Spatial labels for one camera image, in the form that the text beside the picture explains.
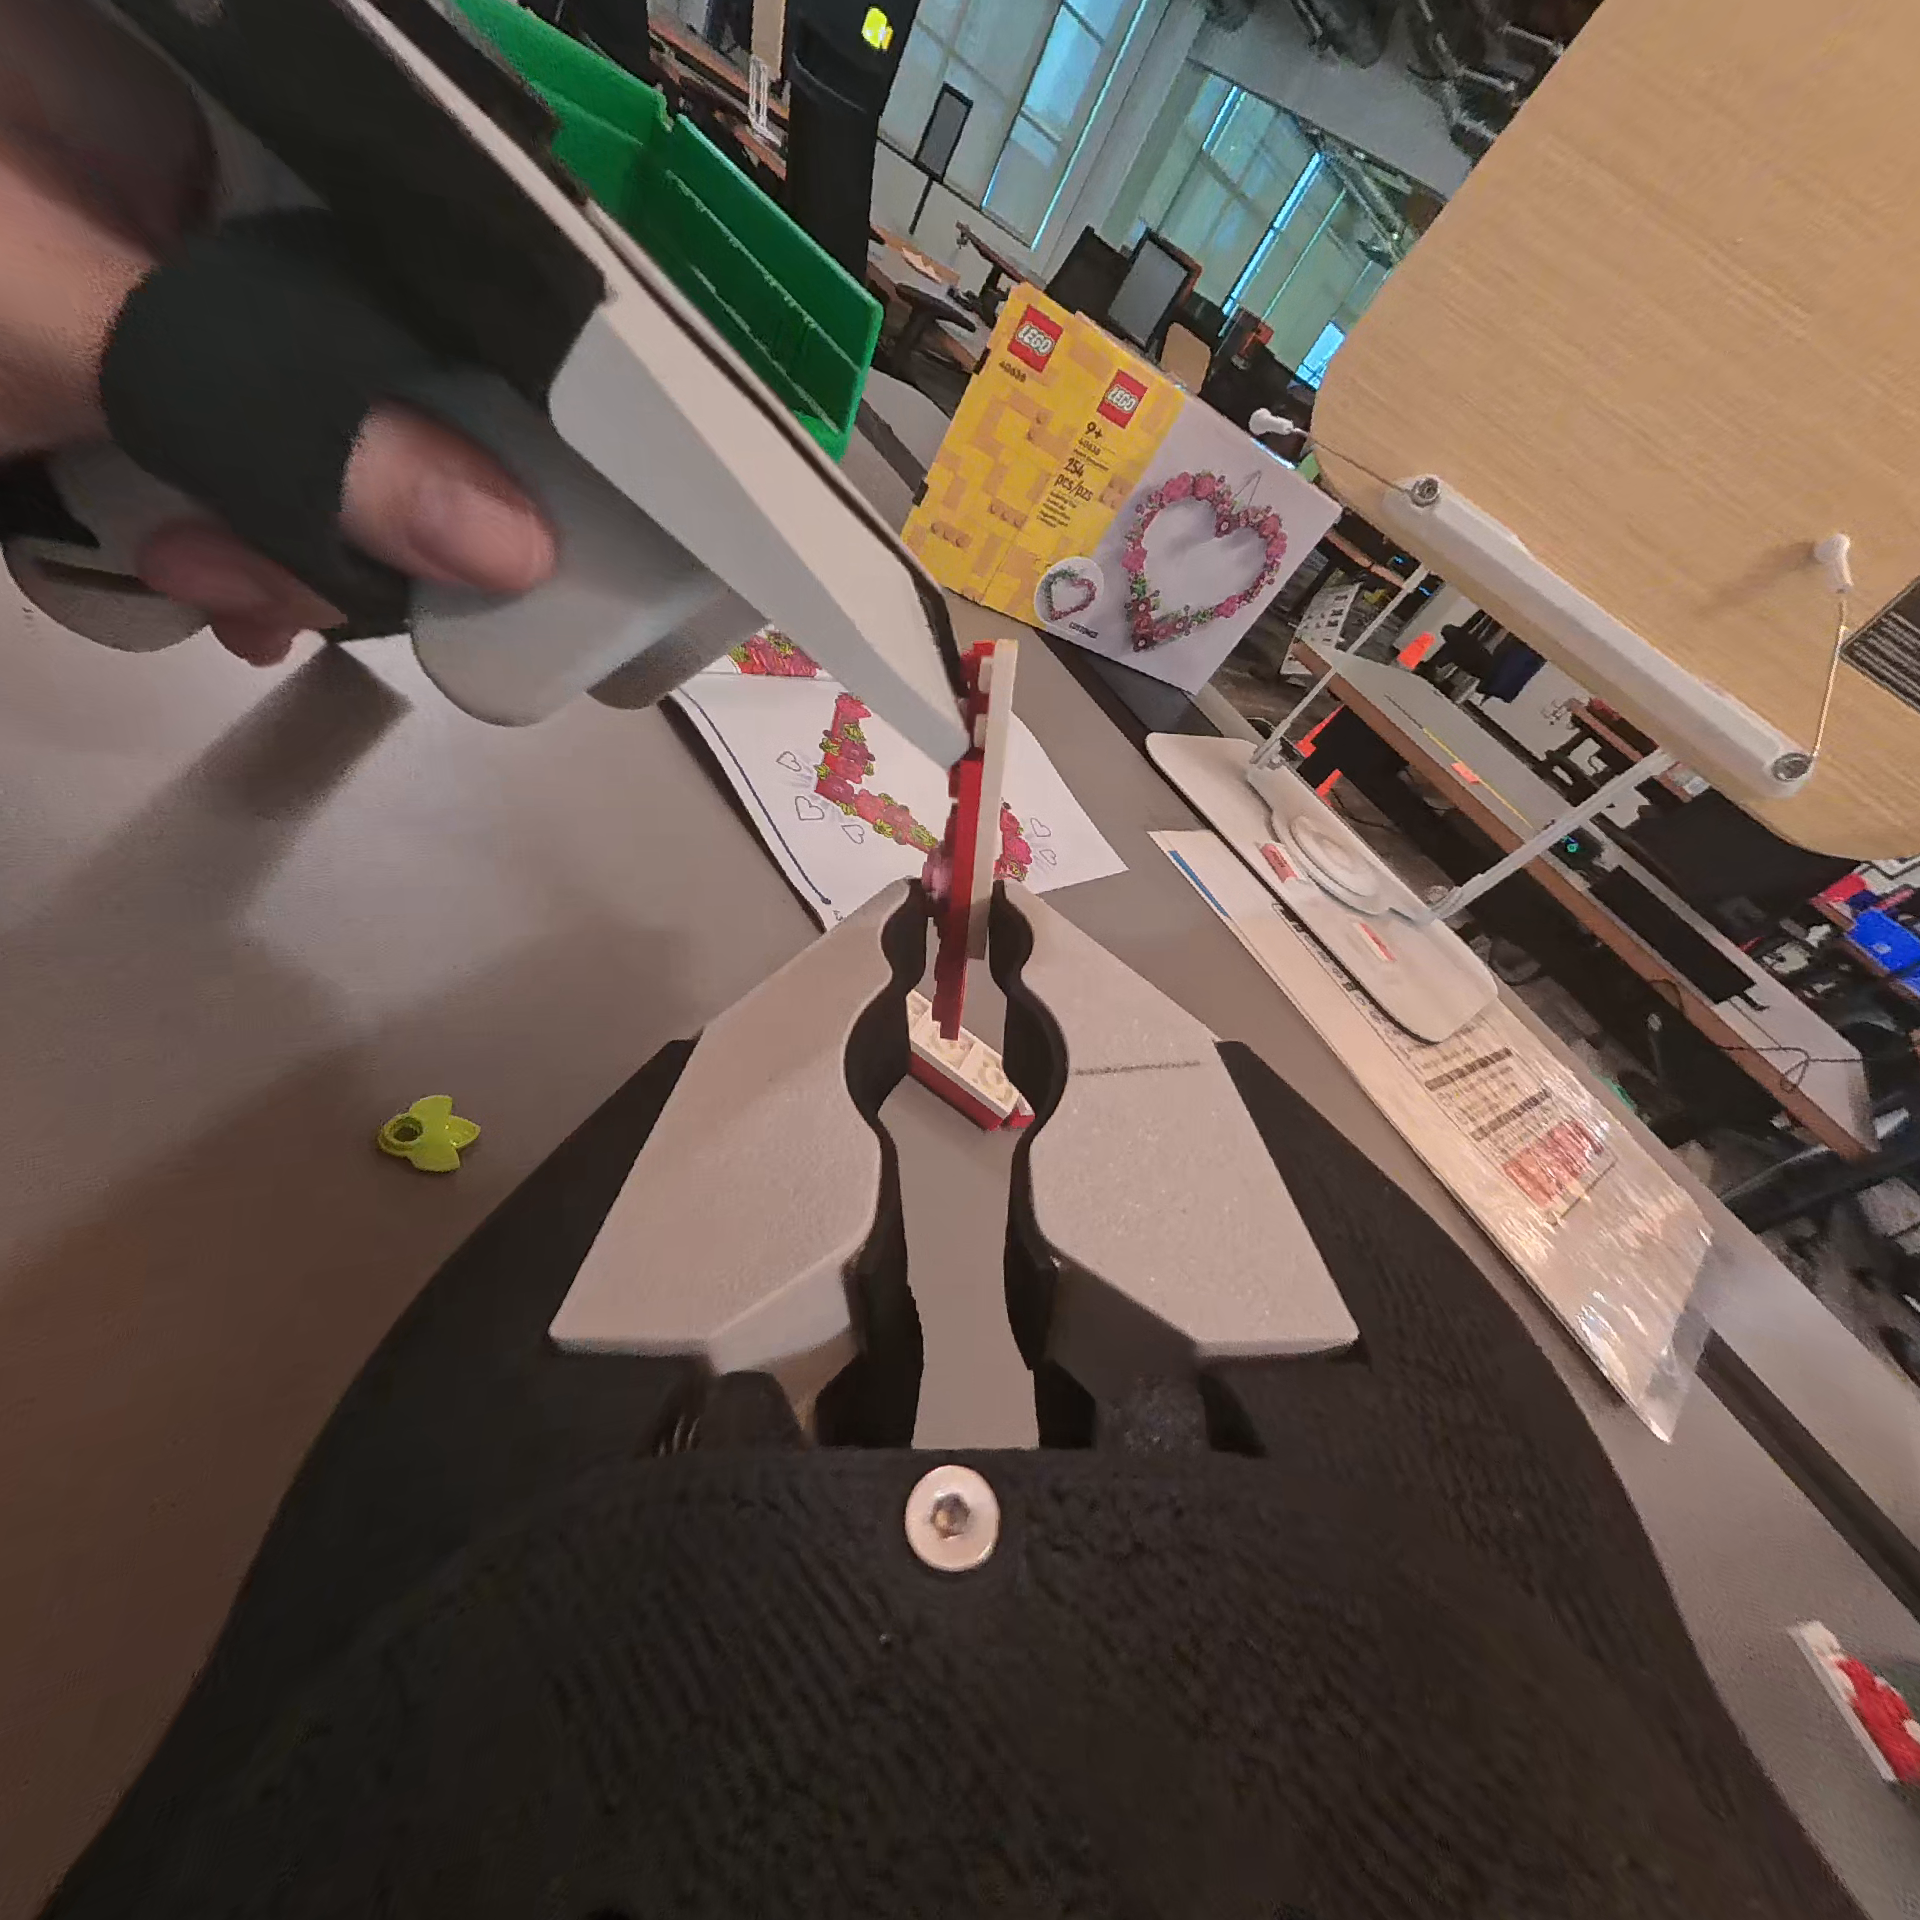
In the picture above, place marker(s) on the green plastic bin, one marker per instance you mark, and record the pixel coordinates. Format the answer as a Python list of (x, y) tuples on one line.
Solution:
[(750, 284)]

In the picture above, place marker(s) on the yellow and white lego box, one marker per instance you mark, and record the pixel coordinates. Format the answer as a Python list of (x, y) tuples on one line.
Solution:
[(1019, 480)]

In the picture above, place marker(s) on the white lamp stand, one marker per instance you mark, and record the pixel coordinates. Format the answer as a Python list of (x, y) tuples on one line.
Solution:
[(1320, 855)]

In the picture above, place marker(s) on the wooden lamp panel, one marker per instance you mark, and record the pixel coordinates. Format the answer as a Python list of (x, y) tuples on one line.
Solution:
[(1650, 300)]

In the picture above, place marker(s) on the heart print instruction booklet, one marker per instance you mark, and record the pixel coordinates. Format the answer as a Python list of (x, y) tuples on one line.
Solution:
[(750, 750)]

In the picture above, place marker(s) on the laminated paper sheet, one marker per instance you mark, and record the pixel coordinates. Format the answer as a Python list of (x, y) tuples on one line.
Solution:
[(1576, 1277)]

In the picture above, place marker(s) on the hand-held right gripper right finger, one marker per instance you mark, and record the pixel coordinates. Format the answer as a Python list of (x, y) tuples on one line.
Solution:
[(1184, 1185)]

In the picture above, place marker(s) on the red lego strip with flowers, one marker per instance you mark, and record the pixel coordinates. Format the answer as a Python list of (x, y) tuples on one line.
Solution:
[(971, 840)]

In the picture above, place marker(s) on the person's left hand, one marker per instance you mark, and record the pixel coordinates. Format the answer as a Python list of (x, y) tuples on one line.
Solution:
[(75, 255)]

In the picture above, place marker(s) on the lime green lego leaf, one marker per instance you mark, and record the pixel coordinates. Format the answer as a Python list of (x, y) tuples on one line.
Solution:
[(428, 1137)]

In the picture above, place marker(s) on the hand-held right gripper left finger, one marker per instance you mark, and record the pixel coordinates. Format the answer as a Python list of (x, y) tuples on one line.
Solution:
[(720, 1185)]

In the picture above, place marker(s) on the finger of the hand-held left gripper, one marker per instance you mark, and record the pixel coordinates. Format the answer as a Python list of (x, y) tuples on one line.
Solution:
[(750, 495), (750, 412)]

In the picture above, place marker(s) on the long wooden edged desk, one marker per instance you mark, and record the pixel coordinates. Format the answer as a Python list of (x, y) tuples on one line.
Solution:
[(1770, 1036)]

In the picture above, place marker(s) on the black computer monitor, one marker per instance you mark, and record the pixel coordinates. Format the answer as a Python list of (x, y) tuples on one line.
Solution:
[(1155, 294)]

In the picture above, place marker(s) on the red lego heart frame section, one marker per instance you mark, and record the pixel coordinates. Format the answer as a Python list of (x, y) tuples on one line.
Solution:
[(1874, 1710)]

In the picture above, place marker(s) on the blue storage bin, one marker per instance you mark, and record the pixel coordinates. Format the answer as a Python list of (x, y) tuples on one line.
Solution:
[(1874, 939)]

